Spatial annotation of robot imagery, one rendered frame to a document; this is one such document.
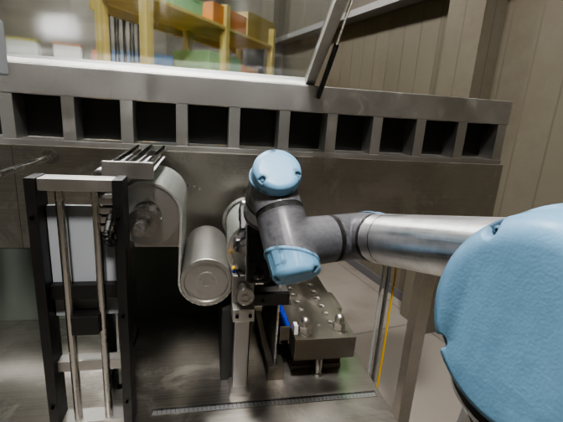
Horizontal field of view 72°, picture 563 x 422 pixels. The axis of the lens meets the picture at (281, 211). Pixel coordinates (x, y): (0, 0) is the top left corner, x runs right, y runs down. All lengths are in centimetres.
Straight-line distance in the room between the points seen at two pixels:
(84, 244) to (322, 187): 74
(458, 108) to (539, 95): 137
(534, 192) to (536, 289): 251
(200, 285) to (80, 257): 27
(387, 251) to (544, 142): 224
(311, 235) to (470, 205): 103
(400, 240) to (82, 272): 60
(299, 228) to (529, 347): 38
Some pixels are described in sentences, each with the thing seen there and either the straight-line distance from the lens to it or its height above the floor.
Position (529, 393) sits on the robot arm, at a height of 146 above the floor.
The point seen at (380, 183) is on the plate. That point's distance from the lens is 132.
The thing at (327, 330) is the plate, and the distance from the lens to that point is 106.
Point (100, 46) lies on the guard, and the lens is 119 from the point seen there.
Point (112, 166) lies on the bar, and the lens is 85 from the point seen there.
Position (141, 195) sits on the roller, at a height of 138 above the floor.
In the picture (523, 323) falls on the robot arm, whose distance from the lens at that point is 23.
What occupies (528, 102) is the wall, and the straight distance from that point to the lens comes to 280.
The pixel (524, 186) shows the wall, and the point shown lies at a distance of 277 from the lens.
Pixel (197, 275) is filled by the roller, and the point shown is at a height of 119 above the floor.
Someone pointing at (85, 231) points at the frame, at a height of 133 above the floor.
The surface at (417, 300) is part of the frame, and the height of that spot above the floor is 83.
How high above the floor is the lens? 158
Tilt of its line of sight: 15 degrees down
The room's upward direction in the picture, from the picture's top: 4 degrees clockwise
